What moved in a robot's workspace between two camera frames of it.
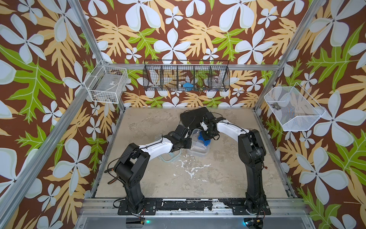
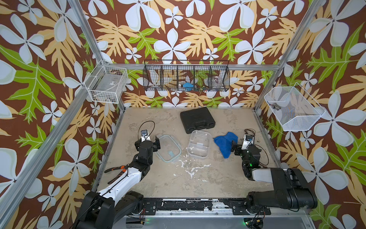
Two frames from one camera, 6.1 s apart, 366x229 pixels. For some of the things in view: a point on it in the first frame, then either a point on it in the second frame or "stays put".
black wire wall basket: [187, 75] stays put
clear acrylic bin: [294, 108] stays put
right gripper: [206, 137] -> [233, 147]
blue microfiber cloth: [207, 142] -> [224, 143]
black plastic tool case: [192, 119] stays put
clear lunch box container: [199, 148] stays put
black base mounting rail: [237, 207] stays put
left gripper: [188, 140] -> [156, 145]
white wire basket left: [106, 84] stays put
